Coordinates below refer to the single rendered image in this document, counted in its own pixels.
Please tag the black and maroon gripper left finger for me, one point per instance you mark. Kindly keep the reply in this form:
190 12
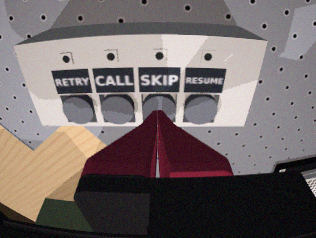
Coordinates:
135 153

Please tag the white well plate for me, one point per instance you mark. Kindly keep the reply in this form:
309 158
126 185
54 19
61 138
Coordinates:
310 177

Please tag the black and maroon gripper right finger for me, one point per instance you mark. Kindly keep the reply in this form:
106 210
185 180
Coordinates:
182 155

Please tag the white control panel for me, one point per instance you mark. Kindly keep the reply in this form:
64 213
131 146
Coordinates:
168 66

